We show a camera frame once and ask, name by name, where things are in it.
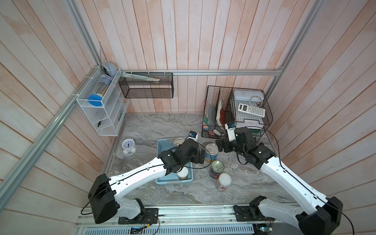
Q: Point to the red label tin can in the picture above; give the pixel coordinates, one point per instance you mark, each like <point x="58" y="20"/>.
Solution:
<point x="217" y="168"/>

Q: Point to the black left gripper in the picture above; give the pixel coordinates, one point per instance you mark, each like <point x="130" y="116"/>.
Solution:
<point x="196" y="159"/>

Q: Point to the small blue tin can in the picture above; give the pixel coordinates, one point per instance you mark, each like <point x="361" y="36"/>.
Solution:
<point x="211" y="152"/>

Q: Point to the black mesh wall basket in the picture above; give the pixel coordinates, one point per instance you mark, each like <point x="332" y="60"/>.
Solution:
<point x="147" y="85"/>

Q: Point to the black wire desk organizer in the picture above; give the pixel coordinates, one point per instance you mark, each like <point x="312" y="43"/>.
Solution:
<point x="223" y="97"/>

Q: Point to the white box on top shelf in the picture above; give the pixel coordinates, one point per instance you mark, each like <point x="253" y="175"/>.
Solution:
<point x="253" y="96"/>

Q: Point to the white calculator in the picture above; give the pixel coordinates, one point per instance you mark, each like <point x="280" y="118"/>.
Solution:
<point x="252" y="110"/>

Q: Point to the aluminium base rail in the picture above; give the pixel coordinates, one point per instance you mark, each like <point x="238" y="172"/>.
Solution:
<point x="219" y="219"/>

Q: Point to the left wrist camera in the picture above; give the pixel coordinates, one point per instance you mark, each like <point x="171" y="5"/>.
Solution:
<point x="193" y="135"/>

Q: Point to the blue lid clear tube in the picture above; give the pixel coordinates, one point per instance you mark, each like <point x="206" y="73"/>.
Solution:
<point x="99" y="91"/>

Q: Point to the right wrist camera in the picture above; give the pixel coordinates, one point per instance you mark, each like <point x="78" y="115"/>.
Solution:
<point x="230" y="127"/>

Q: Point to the white wire wall shelf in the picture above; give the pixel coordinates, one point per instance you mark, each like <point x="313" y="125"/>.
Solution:
<point x="107" y="119"/>

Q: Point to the white lid pink bottle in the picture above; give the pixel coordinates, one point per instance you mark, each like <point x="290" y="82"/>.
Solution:
<point x="223" y="182"/>

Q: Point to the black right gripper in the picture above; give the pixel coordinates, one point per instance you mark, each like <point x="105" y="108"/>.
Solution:
<point x="226" y="143"/>

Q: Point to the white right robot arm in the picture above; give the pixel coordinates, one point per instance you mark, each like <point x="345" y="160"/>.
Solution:
<point x="315" y="214"/>

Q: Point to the blue label tin can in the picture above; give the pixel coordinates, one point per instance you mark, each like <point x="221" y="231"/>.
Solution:
<point x="178" y="141"/>

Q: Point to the white lid yellow jar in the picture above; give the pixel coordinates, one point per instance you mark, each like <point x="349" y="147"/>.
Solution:
<point x="183" y="174"/>

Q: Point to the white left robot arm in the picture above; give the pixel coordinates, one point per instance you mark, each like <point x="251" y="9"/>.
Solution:
<point x="106" y="196"/>

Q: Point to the white alarm clock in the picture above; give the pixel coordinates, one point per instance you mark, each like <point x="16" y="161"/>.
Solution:
<point x="128" y="146"/>

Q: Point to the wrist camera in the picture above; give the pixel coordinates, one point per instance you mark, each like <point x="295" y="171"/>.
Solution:
<point x="230" y="127"/>
<point x="193" y="135"/>

